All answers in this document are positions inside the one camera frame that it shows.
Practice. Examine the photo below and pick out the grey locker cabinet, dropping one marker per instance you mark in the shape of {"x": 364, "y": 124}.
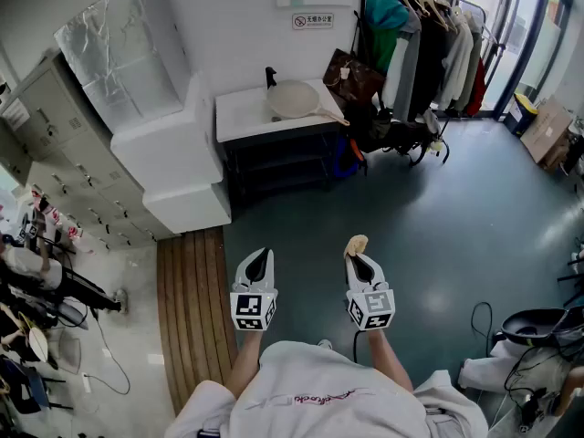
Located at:
{"x": 68, "y": 153}

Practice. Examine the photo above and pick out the blue and orange bag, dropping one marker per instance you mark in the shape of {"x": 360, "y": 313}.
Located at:
{"x": 347, "y": 158}

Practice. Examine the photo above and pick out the wooden decking strip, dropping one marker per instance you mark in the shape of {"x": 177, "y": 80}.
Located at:
{"x": 196, "y": 313}

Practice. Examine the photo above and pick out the no-smoking wall sign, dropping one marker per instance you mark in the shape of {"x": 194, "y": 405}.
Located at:
{"x": 312, "y": 21}

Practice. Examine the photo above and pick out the glass door with dark frame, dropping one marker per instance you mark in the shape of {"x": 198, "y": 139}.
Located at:
{"x": 524, "y": 25}

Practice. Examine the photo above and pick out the black clothes rack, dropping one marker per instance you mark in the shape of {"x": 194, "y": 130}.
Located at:
{"x": 498, "y": 80}

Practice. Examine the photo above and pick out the person's left forearm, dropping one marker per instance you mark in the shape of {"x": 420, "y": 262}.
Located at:
{"x": 244, "y": 358}

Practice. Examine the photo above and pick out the cardboard box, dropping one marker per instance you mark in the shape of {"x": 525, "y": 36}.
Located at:
{"x": 545, "y": 130}

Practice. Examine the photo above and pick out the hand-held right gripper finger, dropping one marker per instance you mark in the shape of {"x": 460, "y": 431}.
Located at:
{"x": 378, "y": 273}
{"x": 350, "y": 274}

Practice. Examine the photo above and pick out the row of wooden hangers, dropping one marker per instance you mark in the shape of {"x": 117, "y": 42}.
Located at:
{"x": 429, "y": 5}

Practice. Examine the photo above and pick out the yellow sponge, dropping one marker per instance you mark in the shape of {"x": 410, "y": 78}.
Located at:
{"x": 356, "y": 243}

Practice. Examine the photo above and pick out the person's right forearm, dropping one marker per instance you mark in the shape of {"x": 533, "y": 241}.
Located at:
{"x": 388, "y": 358}

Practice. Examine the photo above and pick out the black faucet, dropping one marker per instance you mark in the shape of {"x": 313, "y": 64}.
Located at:
{"x": 270, "y": 78}

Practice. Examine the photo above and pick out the person's shoe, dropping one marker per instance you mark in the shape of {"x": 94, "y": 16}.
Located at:
{"x": 325, "y": 344}

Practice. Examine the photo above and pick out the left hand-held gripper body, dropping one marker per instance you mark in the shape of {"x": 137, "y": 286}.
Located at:
{"x": 248, "y": 306}

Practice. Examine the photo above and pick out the brown handbag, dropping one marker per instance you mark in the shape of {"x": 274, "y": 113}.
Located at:
{"x": 353, "y": 78}

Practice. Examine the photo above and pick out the black bin with yellow lid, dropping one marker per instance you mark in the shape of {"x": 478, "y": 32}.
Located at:
{"x": 520, "y": 112}

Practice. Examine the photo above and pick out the white paper fan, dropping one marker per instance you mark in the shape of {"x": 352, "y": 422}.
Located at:
{"x": 38, "y": 342}

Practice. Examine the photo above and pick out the white sink basin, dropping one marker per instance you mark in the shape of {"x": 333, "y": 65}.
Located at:
{"x": 237, "y": 117}

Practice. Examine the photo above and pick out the white stepped ledge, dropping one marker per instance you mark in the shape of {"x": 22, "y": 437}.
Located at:
{"x": 173, "y": 153}

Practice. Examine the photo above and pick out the dark sink cabinet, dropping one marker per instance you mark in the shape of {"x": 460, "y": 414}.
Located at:
{"x": 278, "y": 162}

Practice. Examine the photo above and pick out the silver foil duct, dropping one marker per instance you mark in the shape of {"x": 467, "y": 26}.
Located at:
{"x": 118, "y": 53}

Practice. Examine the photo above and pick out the black backpack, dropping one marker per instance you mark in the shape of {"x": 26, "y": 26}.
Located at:
{"x": 401, "y": 139}

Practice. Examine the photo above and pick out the black round appliance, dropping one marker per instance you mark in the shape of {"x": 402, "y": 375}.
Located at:
{"x": 534, "y": 326}

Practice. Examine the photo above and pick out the person's white shirt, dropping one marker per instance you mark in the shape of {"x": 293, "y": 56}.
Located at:
{"x": 319, "y": 390}

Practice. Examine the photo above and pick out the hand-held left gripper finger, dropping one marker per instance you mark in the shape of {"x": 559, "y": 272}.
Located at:
{"x": 271, "y": 274}
{"x": 242, "y": 272}

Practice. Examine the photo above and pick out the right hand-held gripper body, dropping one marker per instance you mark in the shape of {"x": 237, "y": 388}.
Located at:
{"x": 374, "y": 306}

